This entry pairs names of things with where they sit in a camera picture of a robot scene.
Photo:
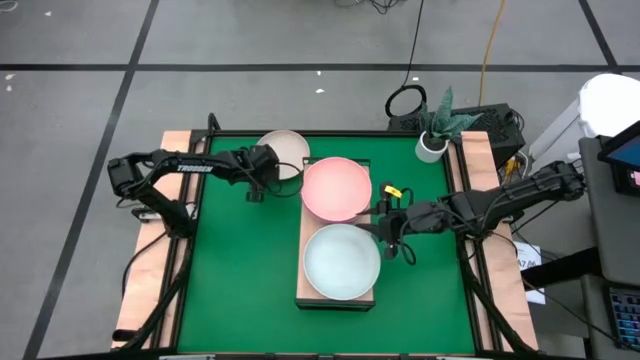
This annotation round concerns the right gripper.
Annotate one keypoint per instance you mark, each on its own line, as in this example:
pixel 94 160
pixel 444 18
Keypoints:
pixel 420 219

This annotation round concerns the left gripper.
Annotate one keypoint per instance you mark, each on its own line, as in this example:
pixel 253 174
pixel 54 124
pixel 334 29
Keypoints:
pixel 260 162

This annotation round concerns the beige plate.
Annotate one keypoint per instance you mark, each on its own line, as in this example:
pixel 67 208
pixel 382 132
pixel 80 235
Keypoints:
pixel 292 150

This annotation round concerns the pink plate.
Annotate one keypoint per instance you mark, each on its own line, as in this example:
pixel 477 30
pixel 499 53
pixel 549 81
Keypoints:
pixel 336 189

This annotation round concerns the pale mint plate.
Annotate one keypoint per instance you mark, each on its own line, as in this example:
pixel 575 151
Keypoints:
pixel 342 261

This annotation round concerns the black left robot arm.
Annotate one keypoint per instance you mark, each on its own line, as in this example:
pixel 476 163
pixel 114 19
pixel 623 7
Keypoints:
pixel 195 167

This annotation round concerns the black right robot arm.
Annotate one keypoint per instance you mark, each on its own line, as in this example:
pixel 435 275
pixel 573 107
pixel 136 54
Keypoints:
pixel 510 195

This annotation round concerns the yellow tag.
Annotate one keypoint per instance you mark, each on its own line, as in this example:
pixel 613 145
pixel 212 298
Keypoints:
pixel 393 190

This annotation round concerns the white plant pot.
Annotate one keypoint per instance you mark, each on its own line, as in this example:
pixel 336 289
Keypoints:
pixel 427 152

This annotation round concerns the wooden side board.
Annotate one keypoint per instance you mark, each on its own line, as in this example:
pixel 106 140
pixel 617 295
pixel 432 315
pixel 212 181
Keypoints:
pixel 475 150
pixel 145 280

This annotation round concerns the snake plant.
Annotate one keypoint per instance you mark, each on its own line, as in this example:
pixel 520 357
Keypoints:
pixel 445 120

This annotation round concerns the black computer box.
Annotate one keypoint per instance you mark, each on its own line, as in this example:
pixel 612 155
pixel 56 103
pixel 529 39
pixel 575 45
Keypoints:
pixel 495 130

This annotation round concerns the white paper sheet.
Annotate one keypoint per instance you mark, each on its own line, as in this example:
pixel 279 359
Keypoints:
pixel 529 260

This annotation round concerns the grey cart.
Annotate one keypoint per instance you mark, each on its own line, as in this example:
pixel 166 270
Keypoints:
pixel 610 235

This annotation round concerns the tablet screen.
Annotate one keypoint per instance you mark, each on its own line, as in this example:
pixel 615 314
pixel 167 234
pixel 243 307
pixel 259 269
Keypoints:
pixel 625 152

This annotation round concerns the white rounded machine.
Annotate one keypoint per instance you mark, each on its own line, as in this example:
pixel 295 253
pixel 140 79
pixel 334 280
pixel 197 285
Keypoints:
pixel 607 102

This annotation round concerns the keyboard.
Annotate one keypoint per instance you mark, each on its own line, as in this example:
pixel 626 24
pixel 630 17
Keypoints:
pixel 626 317

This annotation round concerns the black table frame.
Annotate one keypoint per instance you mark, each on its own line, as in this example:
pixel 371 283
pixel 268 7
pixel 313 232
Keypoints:
pixel 325 133

